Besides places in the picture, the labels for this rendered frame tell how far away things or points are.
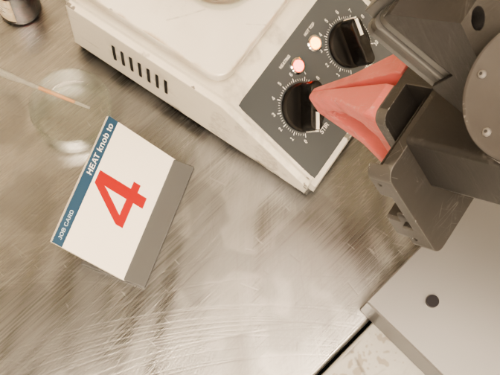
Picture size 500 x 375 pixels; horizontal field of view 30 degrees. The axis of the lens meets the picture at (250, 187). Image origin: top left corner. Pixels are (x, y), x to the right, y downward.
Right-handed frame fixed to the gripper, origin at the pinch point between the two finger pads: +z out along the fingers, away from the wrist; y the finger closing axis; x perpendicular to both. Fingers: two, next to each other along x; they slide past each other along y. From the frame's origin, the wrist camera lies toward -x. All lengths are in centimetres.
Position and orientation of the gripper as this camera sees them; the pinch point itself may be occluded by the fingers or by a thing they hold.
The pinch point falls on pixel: (327, 103)
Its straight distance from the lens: 51.3
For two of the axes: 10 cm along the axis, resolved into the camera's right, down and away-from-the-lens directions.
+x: 4.8, 5.9, 6.5
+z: -6.8, -2.3, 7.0
